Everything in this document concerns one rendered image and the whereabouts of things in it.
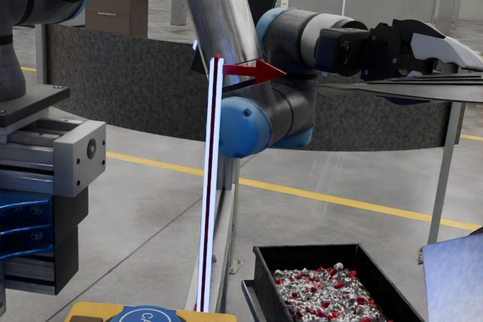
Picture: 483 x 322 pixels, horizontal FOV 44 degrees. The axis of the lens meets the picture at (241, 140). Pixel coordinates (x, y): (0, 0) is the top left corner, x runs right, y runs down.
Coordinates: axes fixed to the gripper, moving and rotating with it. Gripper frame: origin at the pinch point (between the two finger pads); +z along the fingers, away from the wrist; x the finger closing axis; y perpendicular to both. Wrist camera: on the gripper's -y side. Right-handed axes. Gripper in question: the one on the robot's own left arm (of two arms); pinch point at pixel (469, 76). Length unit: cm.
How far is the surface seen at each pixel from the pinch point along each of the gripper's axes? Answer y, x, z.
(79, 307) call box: -40.4, 15.1, 5.2
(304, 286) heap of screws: 1.5, 32.7, -18.0
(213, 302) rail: -12.2, 33.5, -19.6
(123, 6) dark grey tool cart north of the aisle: 243, 26, -631
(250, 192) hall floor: 152, 103, -222
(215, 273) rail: -8.3, 33.1, -25.6
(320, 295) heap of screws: 1.7, 32.6, -15.0
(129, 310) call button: -38.8, 13.9, 8.2
